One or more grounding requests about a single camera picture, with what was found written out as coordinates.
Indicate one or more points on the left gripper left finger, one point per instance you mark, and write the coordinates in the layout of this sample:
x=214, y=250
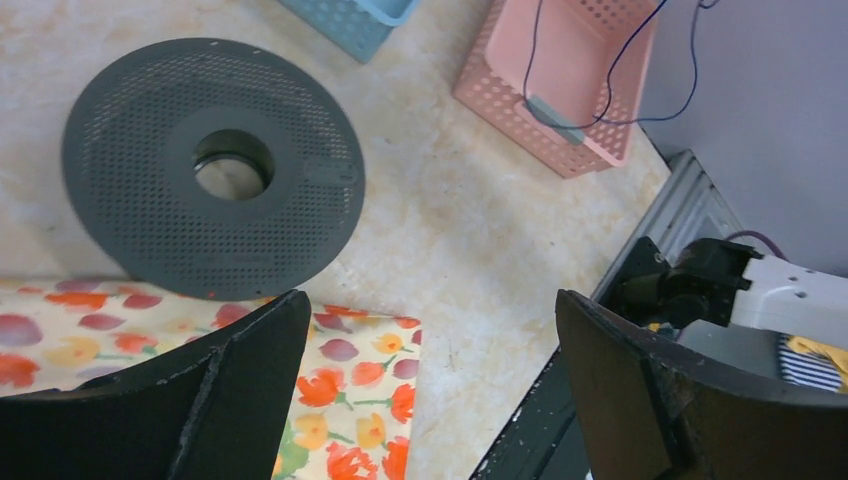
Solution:
x=214, y=408

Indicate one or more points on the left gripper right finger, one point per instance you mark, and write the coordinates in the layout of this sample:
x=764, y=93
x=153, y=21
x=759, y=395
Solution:
x=650, y=408

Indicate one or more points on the dark grey cable spool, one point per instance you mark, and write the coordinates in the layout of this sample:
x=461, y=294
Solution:
x=213, y=168

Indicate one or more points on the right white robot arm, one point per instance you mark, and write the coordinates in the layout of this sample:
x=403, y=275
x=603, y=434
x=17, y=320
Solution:
x=726, y=283

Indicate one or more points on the floral orange cloth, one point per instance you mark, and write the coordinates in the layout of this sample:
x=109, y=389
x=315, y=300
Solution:
x=351, y=408

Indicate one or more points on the pink plastic basket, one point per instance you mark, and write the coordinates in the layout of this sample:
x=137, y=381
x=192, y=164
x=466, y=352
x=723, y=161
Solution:
x=562, y=79

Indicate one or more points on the blue plastic basket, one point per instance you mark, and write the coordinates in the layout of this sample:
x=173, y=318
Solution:
x=358, y=27

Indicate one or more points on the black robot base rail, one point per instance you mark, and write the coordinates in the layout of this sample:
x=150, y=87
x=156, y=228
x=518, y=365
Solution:
x=542, y=439

